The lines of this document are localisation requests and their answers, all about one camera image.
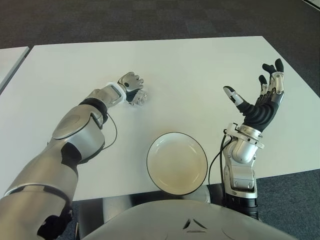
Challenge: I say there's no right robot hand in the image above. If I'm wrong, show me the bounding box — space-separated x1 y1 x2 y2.
223 58 286 132

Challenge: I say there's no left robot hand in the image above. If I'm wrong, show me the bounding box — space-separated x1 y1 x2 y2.
117 71 145 103

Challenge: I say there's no clear water bottle blue cap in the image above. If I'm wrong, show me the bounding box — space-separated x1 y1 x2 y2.
128 89 150 108

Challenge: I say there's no white plate black rim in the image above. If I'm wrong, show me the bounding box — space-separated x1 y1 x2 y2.
146 131 209 196

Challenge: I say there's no dark table leg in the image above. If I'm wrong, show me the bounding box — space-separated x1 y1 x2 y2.
208 184 226 206

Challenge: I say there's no white side table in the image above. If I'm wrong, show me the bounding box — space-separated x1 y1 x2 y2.
0 46 31 93

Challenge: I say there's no grey robot torso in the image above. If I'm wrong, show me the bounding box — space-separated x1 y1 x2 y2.
82 199 301 240

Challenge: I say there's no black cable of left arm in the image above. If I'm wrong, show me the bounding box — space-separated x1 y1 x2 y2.
101 113 119 152

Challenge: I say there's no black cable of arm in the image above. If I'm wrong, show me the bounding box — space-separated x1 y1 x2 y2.
101 113 119 152
208 132 233 201

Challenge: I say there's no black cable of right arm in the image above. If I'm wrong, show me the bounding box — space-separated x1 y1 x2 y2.
208 132 233 201

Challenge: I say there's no white round pedestal base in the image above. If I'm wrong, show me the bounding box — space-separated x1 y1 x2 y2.
196 186 211 203

